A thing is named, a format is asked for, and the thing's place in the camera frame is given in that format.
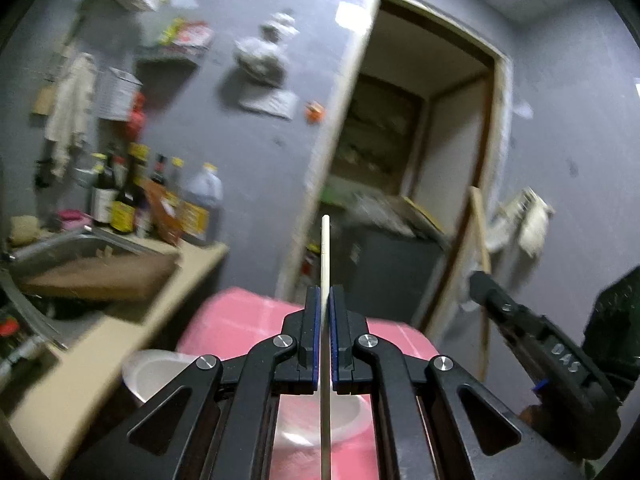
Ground wooden chopstick bundle one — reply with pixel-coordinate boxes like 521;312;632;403
470;186;491;382
320;214;331;480

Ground pink checked tablecloth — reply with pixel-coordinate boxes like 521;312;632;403
176;286;442;480

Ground dark grey cabinet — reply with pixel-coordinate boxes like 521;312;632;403
332;226;444;324

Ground beige countertop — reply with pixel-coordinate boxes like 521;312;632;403
8;242;229;479

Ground wooden cutting board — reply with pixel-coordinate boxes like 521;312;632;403
18;252;180;302

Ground steel sink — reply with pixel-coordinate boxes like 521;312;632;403
1;226;179;350

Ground white rubber glove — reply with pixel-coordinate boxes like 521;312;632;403
486;188;555;259

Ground large clear oil jug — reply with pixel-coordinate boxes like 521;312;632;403
180;162;224;246

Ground orange snack packet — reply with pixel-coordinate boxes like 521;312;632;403
143;179;182;246

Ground dark soy sauce bottle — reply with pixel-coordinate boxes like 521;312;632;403
111;143;149;235

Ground yellow cap clear bottle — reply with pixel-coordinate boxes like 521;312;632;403
166;157;183;209

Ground pink soap dish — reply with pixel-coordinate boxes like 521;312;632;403
58;209;93;231

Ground red cap dark bottle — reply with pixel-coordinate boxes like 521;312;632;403
151;154;166;186

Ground black bottle white label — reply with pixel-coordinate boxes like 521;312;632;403
91;151;119;226

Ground yellow sponge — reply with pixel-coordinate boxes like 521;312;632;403
9;216;40;247

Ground red plastic bag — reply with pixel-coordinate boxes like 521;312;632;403
125;91;146;142

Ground hanging white towel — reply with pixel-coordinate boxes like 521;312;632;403
44;52;98;181

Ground wooden knife holder board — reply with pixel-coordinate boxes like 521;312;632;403
30;13;84;117

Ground hanging plastic bag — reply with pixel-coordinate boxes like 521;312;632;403
234;11;299;88

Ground wooden door frame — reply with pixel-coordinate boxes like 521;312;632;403
274;0;514;346

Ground orange wall hook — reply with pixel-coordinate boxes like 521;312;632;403
305;101;326;125

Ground white wall socket panel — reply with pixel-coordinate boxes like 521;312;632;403
239;84;298;120

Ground white wall box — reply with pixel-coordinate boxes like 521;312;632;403
98;67;142;122

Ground grey wall shelf with packets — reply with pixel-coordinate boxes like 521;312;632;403
136;18;214;66

